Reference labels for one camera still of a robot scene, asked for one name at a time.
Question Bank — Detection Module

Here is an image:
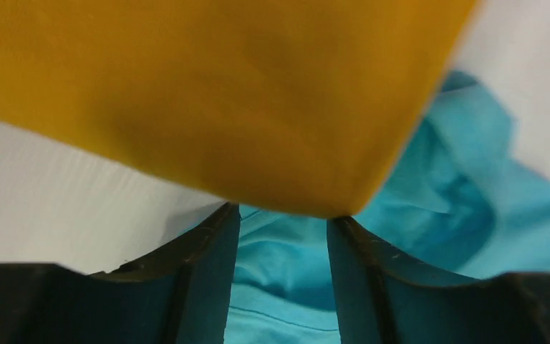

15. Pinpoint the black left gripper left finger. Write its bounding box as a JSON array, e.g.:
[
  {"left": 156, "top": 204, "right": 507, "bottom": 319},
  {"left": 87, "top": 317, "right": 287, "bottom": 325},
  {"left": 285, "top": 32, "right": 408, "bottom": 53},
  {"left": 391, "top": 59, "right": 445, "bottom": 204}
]
[{"left": 0, "top": 204, "right": 240, "bottom": 343}]

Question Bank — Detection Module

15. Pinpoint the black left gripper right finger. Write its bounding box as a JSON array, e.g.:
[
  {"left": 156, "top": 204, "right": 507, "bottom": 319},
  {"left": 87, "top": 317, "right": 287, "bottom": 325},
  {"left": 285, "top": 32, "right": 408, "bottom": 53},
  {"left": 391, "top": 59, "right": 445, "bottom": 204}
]
[{"left": 327, "top": 217, "right": 550, "bottom": 343}]

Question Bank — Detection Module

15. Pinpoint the teal t shirt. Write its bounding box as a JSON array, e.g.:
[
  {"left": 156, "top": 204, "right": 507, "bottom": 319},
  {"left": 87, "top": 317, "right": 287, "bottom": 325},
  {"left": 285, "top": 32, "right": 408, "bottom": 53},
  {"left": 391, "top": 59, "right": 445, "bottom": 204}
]
[{"left": 224, "top": 71, "right": 550, "bottom": 343}]

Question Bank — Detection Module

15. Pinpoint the folded orange t shirt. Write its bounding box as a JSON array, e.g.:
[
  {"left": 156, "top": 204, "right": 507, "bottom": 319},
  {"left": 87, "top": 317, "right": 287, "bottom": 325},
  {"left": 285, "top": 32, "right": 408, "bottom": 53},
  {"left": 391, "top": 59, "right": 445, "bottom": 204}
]
[{"left": 0, "top": 1, "right": 477, "bottom": 218}]

